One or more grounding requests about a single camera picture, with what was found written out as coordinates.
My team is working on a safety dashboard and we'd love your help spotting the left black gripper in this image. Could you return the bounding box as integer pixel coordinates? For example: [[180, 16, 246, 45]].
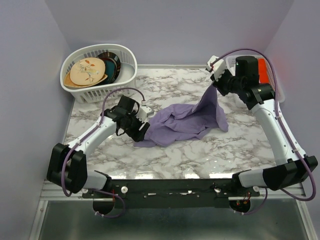
[[123, 110, 150, 143]]

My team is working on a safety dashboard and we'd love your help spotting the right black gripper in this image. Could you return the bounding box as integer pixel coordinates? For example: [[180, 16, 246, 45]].
[[209, 67, 243, 97]]

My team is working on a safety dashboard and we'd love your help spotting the white rectangular tray basket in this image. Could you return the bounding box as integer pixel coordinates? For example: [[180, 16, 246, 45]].
[[225, 53, 286, 103]]

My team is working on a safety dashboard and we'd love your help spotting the purple t shirt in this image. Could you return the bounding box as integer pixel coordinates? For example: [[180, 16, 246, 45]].
[[134, 85, 229, 148]]

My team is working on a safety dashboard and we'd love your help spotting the white oval dish basket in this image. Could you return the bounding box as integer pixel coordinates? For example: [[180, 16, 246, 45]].
[[60, 43, 138, 104]]

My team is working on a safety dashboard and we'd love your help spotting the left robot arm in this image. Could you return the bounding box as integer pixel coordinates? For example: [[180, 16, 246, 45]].
[[46, 95, 154, 198]]

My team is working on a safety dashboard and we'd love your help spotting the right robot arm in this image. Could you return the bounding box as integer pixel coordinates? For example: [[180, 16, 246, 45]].
[[207, 55, 318, 196]]

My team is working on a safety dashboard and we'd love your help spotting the orange rolled t shirt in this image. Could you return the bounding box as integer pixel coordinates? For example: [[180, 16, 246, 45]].
[[258, 58, 269, 84]]

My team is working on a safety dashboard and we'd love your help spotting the dark teal plate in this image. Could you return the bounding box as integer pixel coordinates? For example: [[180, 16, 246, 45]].
[[102, 58, 117, 85]]

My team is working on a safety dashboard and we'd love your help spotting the beige floral plate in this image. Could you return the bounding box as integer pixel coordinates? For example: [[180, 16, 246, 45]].
[[69, 57, 106, 86]]

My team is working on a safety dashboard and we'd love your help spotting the black rimmed plate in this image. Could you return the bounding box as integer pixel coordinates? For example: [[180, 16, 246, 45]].
[[97, 51, 121, 82]]

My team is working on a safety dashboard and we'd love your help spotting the orange leaf shaped plate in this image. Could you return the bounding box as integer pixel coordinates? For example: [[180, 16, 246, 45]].
[[63, 73, 108, 89]]

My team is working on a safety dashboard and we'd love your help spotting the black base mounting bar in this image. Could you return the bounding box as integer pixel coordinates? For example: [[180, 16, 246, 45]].
[[82, 177, 261, 209]]

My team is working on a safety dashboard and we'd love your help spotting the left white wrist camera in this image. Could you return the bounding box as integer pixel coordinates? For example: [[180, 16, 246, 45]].
[[136, 105, 154, 122]]

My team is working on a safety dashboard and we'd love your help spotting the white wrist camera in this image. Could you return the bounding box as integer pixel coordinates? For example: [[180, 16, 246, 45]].
[[136, 105, 154, 122], [206, 55, 227, 81]]

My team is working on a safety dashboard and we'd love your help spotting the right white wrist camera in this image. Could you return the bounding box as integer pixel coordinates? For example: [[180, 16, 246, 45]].
[[206, 55, 227, 81]]

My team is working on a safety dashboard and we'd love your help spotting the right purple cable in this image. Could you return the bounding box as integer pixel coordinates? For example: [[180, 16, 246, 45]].
[[211, 48, 316, 215]]

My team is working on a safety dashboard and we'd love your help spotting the aluminium rail frame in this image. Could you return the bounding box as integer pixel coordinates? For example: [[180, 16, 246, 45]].
[[40, 180, 83, 201]]

